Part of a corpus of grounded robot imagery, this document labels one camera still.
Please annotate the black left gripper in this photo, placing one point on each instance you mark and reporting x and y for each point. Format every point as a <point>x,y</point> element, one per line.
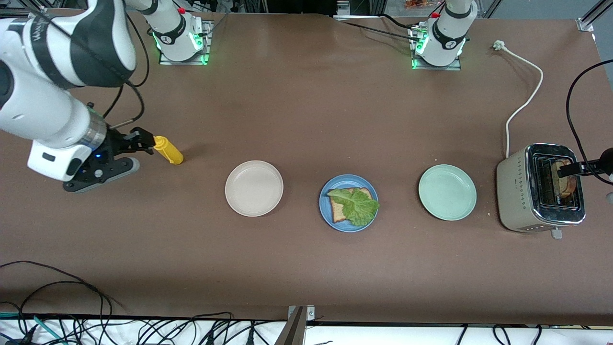
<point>578,167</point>

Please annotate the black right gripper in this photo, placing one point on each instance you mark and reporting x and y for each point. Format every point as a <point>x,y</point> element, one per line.
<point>116,143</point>

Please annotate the brown bread slice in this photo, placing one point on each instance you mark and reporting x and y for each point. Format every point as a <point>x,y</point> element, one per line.
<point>337,213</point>
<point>567,186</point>

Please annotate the yellow squeeze sauce bottle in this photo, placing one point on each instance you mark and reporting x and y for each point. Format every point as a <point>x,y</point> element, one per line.
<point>170,152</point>

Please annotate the green lettuce leaf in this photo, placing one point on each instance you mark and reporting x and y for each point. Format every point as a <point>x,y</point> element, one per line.
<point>361,208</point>

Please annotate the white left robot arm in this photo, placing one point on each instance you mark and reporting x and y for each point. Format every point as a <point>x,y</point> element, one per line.
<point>445,38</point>

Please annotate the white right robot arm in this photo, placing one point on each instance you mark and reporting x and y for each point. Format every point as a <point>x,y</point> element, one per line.
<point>48,48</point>

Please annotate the beige round plate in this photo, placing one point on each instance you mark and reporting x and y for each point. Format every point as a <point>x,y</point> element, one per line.
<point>254,188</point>

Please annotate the green round plate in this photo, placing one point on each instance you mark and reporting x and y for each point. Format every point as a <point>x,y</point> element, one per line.
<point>447,192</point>

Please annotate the blue round plate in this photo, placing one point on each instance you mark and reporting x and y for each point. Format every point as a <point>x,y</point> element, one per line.
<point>349,180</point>

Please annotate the beige chrome toaster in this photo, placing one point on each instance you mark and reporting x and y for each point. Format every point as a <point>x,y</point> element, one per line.
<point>515,191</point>

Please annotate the orange snack packet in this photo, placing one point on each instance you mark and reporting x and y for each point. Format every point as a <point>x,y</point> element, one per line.
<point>416,4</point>

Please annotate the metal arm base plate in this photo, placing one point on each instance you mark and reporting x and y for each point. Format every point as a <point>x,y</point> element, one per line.
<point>207,45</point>
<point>455,66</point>

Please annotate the aluminium frame profile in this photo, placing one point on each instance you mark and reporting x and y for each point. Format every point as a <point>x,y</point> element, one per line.
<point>586,23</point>

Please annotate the grey metal bracket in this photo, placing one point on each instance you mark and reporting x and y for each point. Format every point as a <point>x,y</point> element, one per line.
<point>298,328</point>

